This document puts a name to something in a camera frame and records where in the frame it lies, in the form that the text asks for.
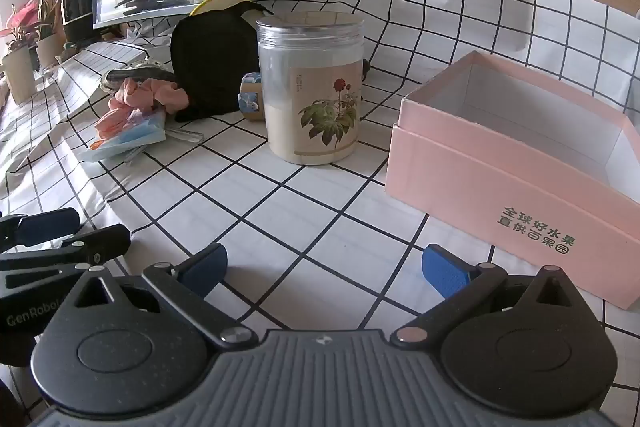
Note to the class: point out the dark hair clip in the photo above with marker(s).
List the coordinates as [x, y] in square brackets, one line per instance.
[135, 74]

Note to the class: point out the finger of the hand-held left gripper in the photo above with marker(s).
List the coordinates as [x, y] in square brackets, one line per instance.
[50, 223]
[102, 239]

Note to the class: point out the pink cardboard box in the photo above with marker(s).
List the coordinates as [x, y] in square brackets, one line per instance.
[475, 187]

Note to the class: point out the pink orange cloth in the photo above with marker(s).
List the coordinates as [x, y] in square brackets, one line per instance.
[111, 122]

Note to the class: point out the clear plastic jar flower label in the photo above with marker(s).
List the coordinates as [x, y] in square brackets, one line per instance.
[310, 107]

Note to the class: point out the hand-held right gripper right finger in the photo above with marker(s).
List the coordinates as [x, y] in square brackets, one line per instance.
[445, 269]

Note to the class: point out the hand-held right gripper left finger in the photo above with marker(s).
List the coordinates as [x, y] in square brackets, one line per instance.
[205, 269]

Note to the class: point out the pink scrunchie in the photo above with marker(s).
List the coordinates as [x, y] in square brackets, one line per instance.
[150, 94]

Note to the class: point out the blue face mask packet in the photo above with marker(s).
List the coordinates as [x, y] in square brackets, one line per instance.
[130, 137]

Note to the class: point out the small blue patterned roll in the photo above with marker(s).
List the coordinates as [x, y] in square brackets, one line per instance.
[251, 99]

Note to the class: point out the silver round disc yellow rim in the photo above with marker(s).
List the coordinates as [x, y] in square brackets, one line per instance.
[222, 0]

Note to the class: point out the clear plastic strip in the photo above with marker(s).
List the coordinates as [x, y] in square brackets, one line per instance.
[185, 136]

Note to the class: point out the red leaf potted plant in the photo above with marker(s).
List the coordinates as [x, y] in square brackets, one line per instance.
[20, 57]

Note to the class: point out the black round soft disc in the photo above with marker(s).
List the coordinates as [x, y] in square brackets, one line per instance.
[210, 67]

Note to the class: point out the black cylindrical speaker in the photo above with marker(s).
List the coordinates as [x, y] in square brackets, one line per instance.
[77, 7]

